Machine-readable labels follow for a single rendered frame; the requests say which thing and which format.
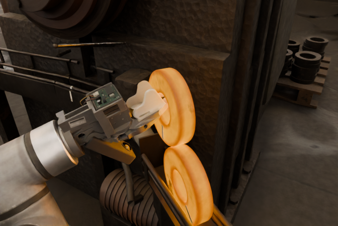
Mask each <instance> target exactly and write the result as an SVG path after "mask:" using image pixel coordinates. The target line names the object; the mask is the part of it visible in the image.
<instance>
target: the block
mask: <svg viewBox="0 0 338 226"><path fill-rule="evenodd" d="M152 73H153V72H151V71H148V70H144V69H140V68H136V67H133V68H131V69H129V70H128V71H126V72H124V73H123V74H121V75H120V76H118V77H116V79H115V87H116V89H117V90H118V92H119V93H120V95H121V96H122V98H123V100H124V101H125V102H126V101H127V100H128V99H129V98H130V97H132V96H134V95H135V94H136V92H137V85H138V83H139V82H141V81H148V82H149V78H150V76H151V74H152ZM131 115H132V117H131V118H132V119H136V118H135V117H134V116H133V114H131ZM151 128H152V131H153V132H154V133H155V125H154V124H153V125H152V126H151ZM127 143H128V144H130V146H132V147H134V148H137V149H139V146H138V144H137V143H136V142H135V141H134V140H133V139H132V138H131V140H130V141H129V142H127Z"/></svg>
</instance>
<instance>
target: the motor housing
mask: <svg viewBox="0 0 338 226"><path fill-rule="evenodd" d="M132 177H133V186H134V195H135V196H136V195H138V194H142V195H143V198H144V199H143V200H142V201H141V202H140V203H138V204H137V205H135V206H130V205H129V204H128V202H127V190H126V178H125V173H124V170H123V169H121V168H118V169H115V170H114V171H112V172H111V173H110V174H109V175H108V176H107V177H106V178H105V179H104V181H103V183H102V185H101V188H100V203H101V205H102V206H104V208H105V209H107V210H109V211H110V212H112V214H111V215H110V217H111V223H112V226H158V217H157V215H156V212H155V208H154V205H153V190H152V188H151V187H150V185H149V184H148V183H147V181H146V179H145V177H142V176H140V175H138V174H136V173H133V172H132Z"/></svg>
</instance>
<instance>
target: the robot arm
mask: <svg viewBox="0 0 338 226"><path fill-rule="evenodd" d="M86 97H87V99H86V101H85V102H84V104H83V105H84V106H83V105H82V104H81V101H82V100H83V99H85V98H86ZM85 103H87V104H86V105H85ZM80 104H81V105H82V107H79V108H77V109H75V110H73V111H71V112H69V113H67V114H65V112H64V111H63V110H62V111H60V112H58V113H56V117H57V118H58V121H56V120H52V121H50V122H48V123H46V124H44V125H42V126H40V127H37V128H35V129H33V130H32V131H30V132H28V133H26V134H24V135H21V136H19V137H17V138H15V139H13V140H11V141H9V142H7V143H5V144H3V145H1V146H0V226H70V225H69V224H68V223H67V221H66V219H65V217H64V216H63V214H62V212H61V210H60V208H59V206H58V205H57V203H56V201H55V199H54V197H53V195H52V194H51V192H50V190H49V188H48V187H47V184H46V183H45V182H46V181H48V180H50V179H51V178H53V177H55V176H57V175H59V174H61V173H63V172H65V171H66V170H68V169H70V168H72V167H74V166H76V165H77V164H78V158H79V157H81V156H83V155H85V150H84V148H83V144H84V146H85V147H86V148H88V149H91V150H93V151H95V152H98V153H100V154H103V155H105V156H108V157H110V158H113V159H115V160H118V161H120V162H123V163H125V164H128V165H129V164H131V162H132V161H133V160H134V159H135V158H136V156H135V154H134V152H133V150H132V148H131V146H130V144H128V143H126V142H124V141H123V140H125V139H130V138H132V137H133V136H136V135H138V134H141V133H143V132H144V131H146V130H147V129H149V128H150V127H151V126H152V125H153V124H154V123H155V122H156V121H157V120H158V119H159V118H160V116H161V115H162V114H163V113H164V111H165V110H166V109H167V108H168V103H167V101H166V98H165V96H164V95H163V94H162V93H157V91H156V90H155V89H153V87H152V86H151V85H150V83H149V82H148V81H141V82H139V83H138V85H137V92H136V94H135V95H134V96H132V97H130V98H129V99H128V100H127V101H126V102H125V101H124V100H123V98H122V96H121V95H120V93H119V92H118V90H117V89H116V87H115V86H114V85H113V84H112V82H110V83H108V84H106V85H104V86H102V87H100V88H97V89H95V90H93V91H91V92H89V93H87V94H86V96H85V97H84V98H82V99H81V100H80ZM131 114H133V116H134V117H135V118H136V119H132V118H131V117H132V115H131Z"/></svg>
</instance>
